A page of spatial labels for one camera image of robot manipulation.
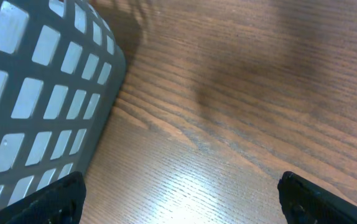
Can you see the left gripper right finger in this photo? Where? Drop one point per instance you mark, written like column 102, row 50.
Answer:
column 305, row 202

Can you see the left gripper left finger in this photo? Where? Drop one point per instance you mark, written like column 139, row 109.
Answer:
column 58, row 203

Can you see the grey plastic mesh basket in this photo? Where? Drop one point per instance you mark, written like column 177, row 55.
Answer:
column 60, row 72

